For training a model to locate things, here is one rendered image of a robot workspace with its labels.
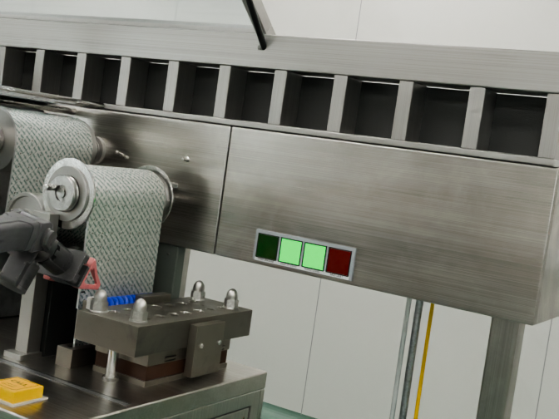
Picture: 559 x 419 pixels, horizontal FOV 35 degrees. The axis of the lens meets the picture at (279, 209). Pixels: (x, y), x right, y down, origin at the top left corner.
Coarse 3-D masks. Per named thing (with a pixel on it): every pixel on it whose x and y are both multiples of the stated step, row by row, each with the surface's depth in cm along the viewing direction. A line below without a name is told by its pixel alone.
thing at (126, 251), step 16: (96, 224) 181; (112, 224) 185; (128, 224) 189; (144, 224) 194; (160, 224) 199; (96, 240) 182; (112, 240) 186; (128, 240) 190; (144, 240) 195; (96, 256) 182; (112, 256) 187; (128, 256) 191; (144, 256) 196; (112, 272) 187; (128, 272) 192; (144, 272) 196; (112, 288) 188; (128, 288) 193; (144, 288) 197; (80, 304) 180
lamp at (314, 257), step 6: (306, 246) 189; (312, 246) 188; (318, 246) 187; (306, 252) 189; (312, 252) 188; (318, 252) 187; (324, 252) 186; (306, 258) 189; (312, 258) 188; (318, 258) 187; (306, 264) 189; (312, 264) 188; (318, 264) 187
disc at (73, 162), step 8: (64, 160) 182; (72, 160) 181; (80, 160) 180; (56, 168) 183; (80, 168) 180; (48, 176) 184; (88, 176) 178; (88, 184) 178; (88, 192) 178; (88, 200) 178; (48, 208) 184; (88, 208) 178; (80, 216) 179; (88, 216) 178; (64, 224) 182; (72, 224) 180; (80, 224) 180
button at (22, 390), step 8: (0, 384) 154; (8, 384) 154; (16, 384) 155; (24, 384) 156; (32, 384) 156; (0, 392) 153; (8, 392) 151; (16, 392) 151; (24, 392) 153; (32, 392) 155; (40, 392) 156; (8, 400) 151; (16, 400) 151; (24, 400) 153
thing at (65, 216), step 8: (64, 168) 181; (72, 168) 180; (56, 176) 182; (72, 176) 180; (80, 176) 179; (80, 184) 179; (80, 192) 179; (48, 200) 183; (80, 200) 179; (80, 208) 179; (64, 216) 181; (72, 216) 180
